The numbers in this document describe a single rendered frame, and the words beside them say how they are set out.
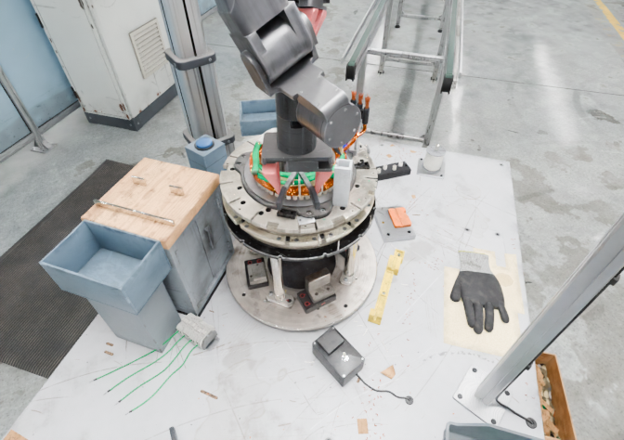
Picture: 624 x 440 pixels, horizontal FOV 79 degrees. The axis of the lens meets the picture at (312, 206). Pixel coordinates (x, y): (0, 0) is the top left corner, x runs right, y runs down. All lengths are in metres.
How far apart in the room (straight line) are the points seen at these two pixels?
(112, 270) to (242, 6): 0.57
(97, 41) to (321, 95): 2.51
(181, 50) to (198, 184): 0.39
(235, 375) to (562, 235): 2.03
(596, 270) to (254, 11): 0.49
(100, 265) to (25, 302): 1.44
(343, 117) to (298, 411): 0.59
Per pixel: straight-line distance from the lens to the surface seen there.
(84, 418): 0.95
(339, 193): 0.68
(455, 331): 0.96
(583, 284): 0.58
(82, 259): 0.86
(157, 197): 0.82
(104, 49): 2.91
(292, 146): 0.53
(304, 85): 0.46
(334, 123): 0.44
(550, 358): 1.79
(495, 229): 1.20
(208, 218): 0.86
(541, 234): 2.46
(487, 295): 1.02
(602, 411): 2.00
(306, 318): 0.89
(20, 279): 2.39
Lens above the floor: 1.59
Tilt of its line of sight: 45 degrees down
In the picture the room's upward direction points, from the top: straight up
